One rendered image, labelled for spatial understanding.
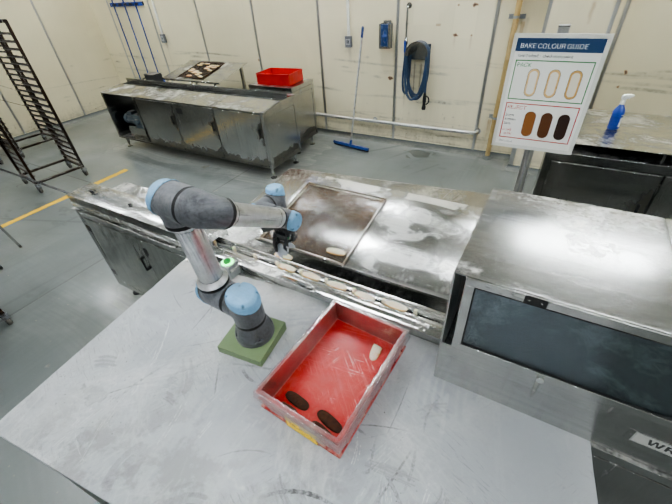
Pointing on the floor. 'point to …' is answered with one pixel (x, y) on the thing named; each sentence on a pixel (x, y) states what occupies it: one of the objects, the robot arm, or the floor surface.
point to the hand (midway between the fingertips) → (283, 253)
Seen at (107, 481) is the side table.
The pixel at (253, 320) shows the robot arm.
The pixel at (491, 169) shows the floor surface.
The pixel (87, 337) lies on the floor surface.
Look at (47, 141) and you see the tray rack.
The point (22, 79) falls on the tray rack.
